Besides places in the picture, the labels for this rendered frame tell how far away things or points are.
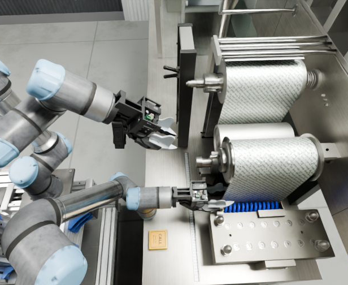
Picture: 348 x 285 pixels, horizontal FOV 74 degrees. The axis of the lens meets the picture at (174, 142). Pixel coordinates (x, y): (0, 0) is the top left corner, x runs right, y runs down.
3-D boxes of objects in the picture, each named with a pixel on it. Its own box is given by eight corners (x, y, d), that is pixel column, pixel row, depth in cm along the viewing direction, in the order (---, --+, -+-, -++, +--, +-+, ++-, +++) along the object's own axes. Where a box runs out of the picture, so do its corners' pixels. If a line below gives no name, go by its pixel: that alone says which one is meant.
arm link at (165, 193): (160, 211, 81) (160, 189, 85) (173, 211, 81) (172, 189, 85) (159, 204, 75) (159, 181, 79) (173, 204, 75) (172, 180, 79)
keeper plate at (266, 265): (255, 263, 87) (264, 260, 77) (281, 262, 87) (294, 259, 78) (256, 271, 85) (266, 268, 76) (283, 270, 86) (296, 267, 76)
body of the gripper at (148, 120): (164, 129, 54) (117, 108, 47) (143, 146, 59) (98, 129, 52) (163, 104, 58) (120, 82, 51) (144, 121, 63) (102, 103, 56)
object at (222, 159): (221, 177, 71) (216, 163, 77) (227, 177, 71) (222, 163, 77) (223, 157, 67) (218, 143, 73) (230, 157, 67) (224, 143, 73)
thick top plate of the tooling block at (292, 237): (207, 217, 90) (209, 213, 85) (309, 213, 91) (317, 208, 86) (213, 264, 81) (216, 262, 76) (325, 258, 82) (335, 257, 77)
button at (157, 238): (149, 231, 94) (148, 230, 92) (166, 230, 94) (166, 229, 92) (149, 250, 90) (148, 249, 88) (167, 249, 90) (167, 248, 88)
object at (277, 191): (220, 202, 88) (229, 182, 72) (281, 199, 88) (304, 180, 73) (220, 203, 88) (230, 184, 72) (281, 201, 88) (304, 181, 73)
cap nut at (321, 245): (312, 240, 80) (319, 237, 76) (322, 240, 80) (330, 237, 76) (316, 251, 78) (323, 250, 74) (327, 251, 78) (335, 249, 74)
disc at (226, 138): (218, 152, 82) (226, 126, 70) (220, 152, 82) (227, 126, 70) (225, 191, 74) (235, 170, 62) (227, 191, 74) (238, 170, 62)
